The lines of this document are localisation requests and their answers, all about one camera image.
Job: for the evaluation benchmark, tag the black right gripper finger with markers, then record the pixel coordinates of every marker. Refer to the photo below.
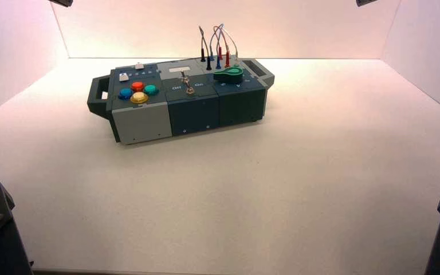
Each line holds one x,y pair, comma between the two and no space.
365,2

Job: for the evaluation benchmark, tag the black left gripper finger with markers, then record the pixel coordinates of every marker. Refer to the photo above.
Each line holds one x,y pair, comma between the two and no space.
62,2

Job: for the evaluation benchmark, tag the green rotary knob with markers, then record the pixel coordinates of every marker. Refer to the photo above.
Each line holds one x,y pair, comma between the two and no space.
228,76

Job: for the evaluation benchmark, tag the blue round push button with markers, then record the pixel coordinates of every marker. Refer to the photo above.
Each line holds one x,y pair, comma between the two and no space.
125,93

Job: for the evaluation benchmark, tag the red round push button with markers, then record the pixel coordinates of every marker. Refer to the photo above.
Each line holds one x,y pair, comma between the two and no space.
137,86

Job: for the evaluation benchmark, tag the yellow round push button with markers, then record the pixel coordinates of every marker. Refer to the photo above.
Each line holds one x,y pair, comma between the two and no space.
139,98

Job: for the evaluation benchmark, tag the teal round push button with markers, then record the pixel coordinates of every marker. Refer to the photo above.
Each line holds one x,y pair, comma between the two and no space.
151,89

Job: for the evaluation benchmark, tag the white rectangular label plate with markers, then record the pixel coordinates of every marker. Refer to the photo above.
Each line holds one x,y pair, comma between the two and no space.
179,70

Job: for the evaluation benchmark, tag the grey and teal task box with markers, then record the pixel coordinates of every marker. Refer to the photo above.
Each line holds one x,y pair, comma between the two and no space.
193,110

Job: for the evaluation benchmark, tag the white rocker switch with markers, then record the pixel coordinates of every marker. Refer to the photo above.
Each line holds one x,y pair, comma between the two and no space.
124,77

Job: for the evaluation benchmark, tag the white slider switch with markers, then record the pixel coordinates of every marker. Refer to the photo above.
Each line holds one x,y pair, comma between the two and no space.
139,66

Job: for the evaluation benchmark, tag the metal toggle switch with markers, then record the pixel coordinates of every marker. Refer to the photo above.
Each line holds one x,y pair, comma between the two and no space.
185,80

